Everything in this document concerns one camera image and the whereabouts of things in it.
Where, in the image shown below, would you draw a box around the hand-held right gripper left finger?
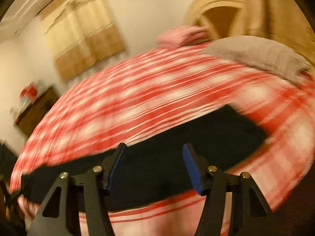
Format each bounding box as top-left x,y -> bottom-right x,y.
26,143 -> 127,236

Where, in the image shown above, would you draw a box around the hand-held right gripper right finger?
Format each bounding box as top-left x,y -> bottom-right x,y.
183,143 -> 273,236

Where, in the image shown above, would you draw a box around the black pants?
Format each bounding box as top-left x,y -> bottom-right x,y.
21,104 -> 267,213

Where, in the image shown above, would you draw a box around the red plaid bed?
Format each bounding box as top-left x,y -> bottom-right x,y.
10,42 -> 315,236

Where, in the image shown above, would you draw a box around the brown wooden desk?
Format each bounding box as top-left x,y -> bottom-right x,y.
13,85 -> 61,136

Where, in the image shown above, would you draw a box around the red gift bag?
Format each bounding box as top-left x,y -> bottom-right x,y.
21,84 -> 37,99

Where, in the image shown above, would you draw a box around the striped pillow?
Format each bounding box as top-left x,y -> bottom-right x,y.
202,36 -> 312,85

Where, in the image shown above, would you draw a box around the folded pink blanket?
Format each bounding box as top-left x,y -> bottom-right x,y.
156,25 -> 209,47

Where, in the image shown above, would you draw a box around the beige window curtain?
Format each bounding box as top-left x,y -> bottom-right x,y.
39,0 -> 126,81

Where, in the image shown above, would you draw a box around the cream wooden headboard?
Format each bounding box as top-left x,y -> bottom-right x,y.
183,0 -> 246,41

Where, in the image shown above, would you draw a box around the large beige floral curtain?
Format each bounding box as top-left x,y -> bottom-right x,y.
231,0 -> 315,54

